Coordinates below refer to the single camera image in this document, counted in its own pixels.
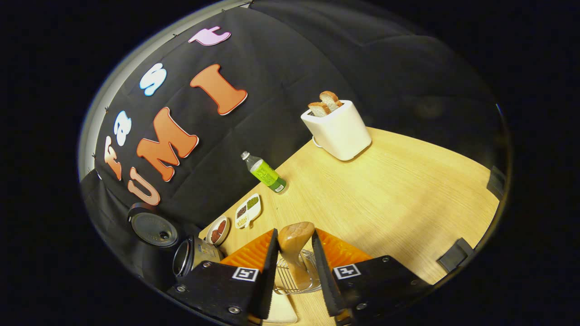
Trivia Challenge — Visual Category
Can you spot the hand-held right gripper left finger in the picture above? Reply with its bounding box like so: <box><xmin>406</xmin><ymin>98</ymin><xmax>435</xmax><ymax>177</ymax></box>
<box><xmin>167</xmin><ymin>229</ymin><xmax>279</xmax><ymax>326</ymax></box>

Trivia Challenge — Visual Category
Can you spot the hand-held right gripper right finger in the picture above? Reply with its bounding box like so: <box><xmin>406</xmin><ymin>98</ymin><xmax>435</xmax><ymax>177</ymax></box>
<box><xmin>311</xmin><ymin>229</ymin><xmax>431</xmax><ymax>326</ymax></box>

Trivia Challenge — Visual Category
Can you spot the metal wire chopstick holder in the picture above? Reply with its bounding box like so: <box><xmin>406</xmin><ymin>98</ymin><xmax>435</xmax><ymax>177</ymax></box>
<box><xmin>273</xmin><ymin>249</ymin><xmax>322</xmax><ymax>296</ymax></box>

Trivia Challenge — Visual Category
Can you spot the wooden spoon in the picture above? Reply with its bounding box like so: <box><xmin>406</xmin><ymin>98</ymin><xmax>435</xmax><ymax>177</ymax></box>
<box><xmin>277</xmin><ymin>222</ymin><xmax>315</xmax><ymax>290</ymax></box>

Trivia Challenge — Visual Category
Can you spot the dark grey rice cooker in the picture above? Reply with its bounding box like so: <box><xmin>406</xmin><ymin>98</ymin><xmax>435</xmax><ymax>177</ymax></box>
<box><xmin>127</xmin><ymin>202</ymin><xmax>226</xmax><ymax>278</ymax></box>

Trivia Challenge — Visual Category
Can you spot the round white plate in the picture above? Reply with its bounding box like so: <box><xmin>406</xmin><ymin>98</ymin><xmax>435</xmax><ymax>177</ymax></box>
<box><xmin>206</xmin><ymin>216</ymin><xmax>230</xmax><ymax>246</ymax></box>

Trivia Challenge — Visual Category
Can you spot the white divided dish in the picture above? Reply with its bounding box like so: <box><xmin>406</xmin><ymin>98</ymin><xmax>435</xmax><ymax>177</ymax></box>
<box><xmin>234</xmin><ymin>194</ymin><xmax>262</xmax><ymax>229</ymax></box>

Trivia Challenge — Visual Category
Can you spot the clear green-label bottle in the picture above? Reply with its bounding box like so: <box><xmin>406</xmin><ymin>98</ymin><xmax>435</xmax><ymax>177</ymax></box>
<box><xmin>241</xmin><ymin>151</ymin><xmax>287</xmax><ymax>194</ymax></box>

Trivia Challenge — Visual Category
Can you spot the black table clamp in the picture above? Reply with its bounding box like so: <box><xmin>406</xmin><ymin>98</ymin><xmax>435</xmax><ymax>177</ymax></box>
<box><xmin>487</xmin><ymin>166</ymin><xmax>506</xmax><ymax>200</ymax></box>
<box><xmin>436</xmin><ymin>238</ymin><xmax>475</xmax><ymax>272</ymax></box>

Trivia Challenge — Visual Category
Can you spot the white toaster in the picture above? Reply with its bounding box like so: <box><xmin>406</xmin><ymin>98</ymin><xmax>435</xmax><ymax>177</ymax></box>
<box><xmin>300</xmin><ymin>100</ymin><xmax>372</xmax><ymax>161</ymax></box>

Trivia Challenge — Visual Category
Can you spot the black backdrop cloth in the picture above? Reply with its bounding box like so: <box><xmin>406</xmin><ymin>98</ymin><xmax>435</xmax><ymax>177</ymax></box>
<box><xmin>79</xmin><ymin>0</ymin><xmax>508</xmax><ymax>290</ymax></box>

